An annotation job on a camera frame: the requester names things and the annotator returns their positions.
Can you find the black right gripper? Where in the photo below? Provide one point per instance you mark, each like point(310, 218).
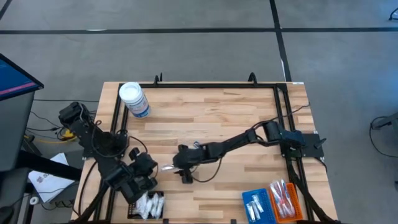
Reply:
point(196, 155)

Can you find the bagged blue toothbrush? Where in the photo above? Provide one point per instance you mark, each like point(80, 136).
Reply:
point(274, 199)

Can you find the white printed paper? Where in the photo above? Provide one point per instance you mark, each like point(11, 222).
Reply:
point(49, 183)

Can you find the black perforated tray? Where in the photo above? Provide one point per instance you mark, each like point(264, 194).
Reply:
point(132, 211)

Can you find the clear bagged toothbrush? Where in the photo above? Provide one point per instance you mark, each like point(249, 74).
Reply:
point(290, 196)
point(285, 199)

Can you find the black aluminium table frame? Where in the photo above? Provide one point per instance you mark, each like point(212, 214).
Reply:
point(217, 85)

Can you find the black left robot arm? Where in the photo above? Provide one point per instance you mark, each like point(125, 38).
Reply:
point(105, 146)

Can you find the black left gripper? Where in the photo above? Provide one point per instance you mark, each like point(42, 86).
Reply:
point(146, 163)

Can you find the black desk leg bar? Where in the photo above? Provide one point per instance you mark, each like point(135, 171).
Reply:
point(46, 165)

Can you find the white tape roll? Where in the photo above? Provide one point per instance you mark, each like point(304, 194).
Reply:
point(34, 200)

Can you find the black frame hook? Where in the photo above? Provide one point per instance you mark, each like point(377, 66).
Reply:
point(158, 79)
point(252, 77)

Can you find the white bagged tube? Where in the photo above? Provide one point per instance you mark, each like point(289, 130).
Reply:
point(160, 206)

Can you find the small silver white packet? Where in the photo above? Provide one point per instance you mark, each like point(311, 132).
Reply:
point(167, 167)

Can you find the orange plastic tray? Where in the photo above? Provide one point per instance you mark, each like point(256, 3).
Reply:
point(299, 205)

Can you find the white wipes canister blue label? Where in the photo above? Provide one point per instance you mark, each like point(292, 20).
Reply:
point(134, 99)

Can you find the blue plastic tray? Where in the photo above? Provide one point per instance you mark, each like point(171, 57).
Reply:
point(267, 199)

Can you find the monitor with blue screen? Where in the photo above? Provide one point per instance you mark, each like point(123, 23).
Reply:
point(15, 77)

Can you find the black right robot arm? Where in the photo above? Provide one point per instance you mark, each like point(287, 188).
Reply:
point(242, 140)

